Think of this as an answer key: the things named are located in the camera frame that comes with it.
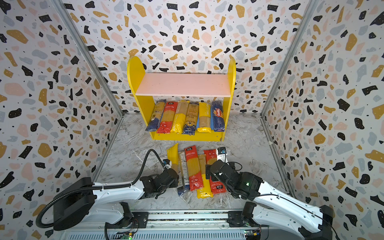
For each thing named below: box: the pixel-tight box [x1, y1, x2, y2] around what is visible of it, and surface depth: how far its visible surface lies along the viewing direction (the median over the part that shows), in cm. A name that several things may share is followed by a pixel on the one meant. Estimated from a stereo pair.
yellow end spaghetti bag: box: [197, 154, 214, 199], surface depth 85 cm
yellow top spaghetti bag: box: [167, 143, 179, 176], surface depth 96 cm
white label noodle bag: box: [177, 150, 190, 197], surface depth 88 cm
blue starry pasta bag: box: [182, 102, 199, 136], surface depth 97 cm
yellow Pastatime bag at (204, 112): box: [197, 102, 212, 133], surface depth 99 cm
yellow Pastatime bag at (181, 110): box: [170, 100, 190, 135], surface depth 99 cm
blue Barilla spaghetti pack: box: [212, 100, 226, 132], surface depth 98 cm
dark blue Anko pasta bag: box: [145, 99, 166, 132], surface depth 98 cm
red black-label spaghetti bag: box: [157, 101, 178, 134], surface depth 98 cm
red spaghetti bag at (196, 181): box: [184, 145, 204, 192], surface depth 89 cm
